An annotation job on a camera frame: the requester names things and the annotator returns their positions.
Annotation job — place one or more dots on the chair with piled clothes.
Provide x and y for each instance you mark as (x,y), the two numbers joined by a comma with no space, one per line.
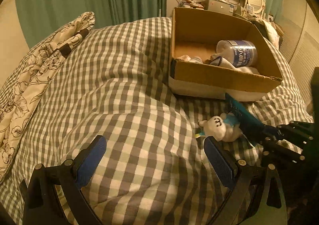
(269,31)

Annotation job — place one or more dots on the blue white cylindrical canister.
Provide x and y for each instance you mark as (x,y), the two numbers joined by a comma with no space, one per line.
(238,53)

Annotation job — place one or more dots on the white sock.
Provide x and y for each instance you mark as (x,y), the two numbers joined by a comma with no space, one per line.
(222,62)

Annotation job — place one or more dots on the grey checkered duvet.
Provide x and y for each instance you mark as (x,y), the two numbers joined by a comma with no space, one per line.
(115,83)

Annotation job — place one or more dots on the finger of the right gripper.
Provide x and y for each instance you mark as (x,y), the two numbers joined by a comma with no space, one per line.
(247,121)

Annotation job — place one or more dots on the cream lace cloth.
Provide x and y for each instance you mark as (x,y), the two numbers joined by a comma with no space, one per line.
(187,58)

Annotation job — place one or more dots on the floral patterned pillow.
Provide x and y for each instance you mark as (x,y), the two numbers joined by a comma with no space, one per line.
(23,90)

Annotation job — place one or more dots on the white louvered wardrobe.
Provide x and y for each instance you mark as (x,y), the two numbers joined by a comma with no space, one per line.
(300,42)

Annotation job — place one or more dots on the white plush bear toy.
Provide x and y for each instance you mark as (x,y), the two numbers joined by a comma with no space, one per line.
(223,128)

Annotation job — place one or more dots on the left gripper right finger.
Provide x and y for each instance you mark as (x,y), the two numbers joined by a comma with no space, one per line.
(267,204)

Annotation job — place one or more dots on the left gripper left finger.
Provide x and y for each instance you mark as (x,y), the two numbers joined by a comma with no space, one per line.
(41,201)

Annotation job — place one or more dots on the brown cardboard box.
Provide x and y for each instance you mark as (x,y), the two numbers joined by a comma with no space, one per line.
(213,55)

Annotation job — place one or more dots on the small grey refrigerator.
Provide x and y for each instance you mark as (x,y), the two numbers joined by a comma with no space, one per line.
(219,7)

